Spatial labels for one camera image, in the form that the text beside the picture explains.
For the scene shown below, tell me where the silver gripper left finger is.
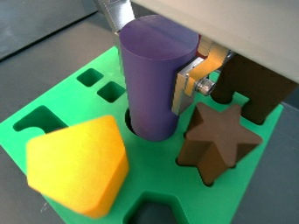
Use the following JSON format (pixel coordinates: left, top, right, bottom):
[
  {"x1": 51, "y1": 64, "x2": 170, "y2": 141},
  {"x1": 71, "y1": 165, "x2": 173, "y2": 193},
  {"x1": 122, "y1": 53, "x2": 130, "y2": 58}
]
[{"x1": 94, "y1": 0, "x2": 137, "y2": 32}]

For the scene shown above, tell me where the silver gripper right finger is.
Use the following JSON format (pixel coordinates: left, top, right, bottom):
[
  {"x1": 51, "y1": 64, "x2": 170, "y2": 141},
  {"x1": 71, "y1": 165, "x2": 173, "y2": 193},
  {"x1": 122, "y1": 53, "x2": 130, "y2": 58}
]
[{"x1": 173, "y1": 36, "x2": 234, "y2": 115}]

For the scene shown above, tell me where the purple cylinder peg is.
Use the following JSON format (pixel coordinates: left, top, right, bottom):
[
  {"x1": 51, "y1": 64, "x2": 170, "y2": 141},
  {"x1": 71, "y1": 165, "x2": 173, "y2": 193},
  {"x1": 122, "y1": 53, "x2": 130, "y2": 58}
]
[{"x1": 119, "y1": 15, "x2": 199, "y2": 141}]

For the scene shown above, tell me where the green shape sorter board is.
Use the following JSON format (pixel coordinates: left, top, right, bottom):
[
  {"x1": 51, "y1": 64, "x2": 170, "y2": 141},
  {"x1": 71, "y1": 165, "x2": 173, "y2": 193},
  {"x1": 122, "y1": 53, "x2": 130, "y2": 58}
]
[{"x1": 0, "y1": 48, "x2": 283, "y2": 224}]

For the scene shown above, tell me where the brown star block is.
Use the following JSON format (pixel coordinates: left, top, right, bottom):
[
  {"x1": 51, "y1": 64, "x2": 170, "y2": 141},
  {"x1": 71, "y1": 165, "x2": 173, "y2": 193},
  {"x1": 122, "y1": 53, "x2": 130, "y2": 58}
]
[{"x1": 177, "y1": 102, "x2": 262, "y2": 186}]

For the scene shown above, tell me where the yellow pentagon block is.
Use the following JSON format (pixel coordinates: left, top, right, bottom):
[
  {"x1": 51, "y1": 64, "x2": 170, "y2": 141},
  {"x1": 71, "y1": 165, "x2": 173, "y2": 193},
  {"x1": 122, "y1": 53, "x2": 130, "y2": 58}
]
[{"x1": 26, "y1": 115, "x2": 128, "y2": 218}]

